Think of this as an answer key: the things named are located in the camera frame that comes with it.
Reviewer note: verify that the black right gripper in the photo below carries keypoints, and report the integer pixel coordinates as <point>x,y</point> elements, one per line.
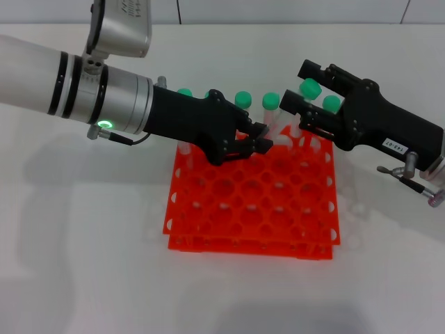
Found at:
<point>382,125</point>

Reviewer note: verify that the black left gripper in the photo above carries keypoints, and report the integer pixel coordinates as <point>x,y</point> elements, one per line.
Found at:
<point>180,115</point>

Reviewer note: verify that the orange plastic test tube rack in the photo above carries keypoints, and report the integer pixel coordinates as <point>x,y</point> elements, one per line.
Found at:
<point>180,243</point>

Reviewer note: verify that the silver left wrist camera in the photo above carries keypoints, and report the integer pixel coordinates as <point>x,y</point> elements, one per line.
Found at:
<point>121,31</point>

